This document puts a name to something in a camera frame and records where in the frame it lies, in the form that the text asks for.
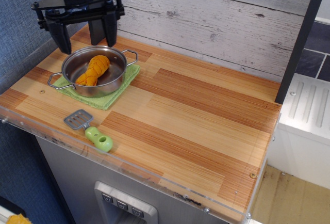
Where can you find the yellow object at corner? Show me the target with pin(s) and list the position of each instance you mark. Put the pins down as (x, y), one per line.
(18, 219)

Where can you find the stainless steel pot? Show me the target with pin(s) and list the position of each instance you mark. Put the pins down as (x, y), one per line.
(77, 63)

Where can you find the silver dispenser button panel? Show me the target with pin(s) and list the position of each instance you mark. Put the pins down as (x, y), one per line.
(119, 207)

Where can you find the clear acrylic table guard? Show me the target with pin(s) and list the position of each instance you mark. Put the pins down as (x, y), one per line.
(185, 181)

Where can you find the black right support post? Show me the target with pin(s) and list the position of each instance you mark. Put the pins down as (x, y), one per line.
(293, 62)

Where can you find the green folded cloth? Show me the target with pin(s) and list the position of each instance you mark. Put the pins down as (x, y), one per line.
(99, 98)

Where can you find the black left support post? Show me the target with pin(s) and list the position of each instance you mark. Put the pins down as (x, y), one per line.
(97, 32)

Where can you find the orange plush toy fish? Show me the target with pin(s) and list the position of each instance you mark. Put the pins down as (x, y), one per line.
(97, 66)

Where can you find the grey spatula green handle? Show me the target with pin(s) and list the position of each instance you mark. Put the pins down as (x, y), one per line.
(81, 119)

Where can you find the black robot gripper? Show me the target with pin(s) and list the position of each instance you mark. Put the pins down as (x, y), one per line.
(55, 15)

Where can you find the white ribbed cabinet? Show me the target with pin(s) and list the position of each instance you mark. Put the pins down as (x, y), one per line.
(300, 144)

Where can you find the black support post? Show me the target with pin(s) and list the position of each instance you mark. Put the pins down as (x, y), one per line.
(293, 62)
(97, 32)

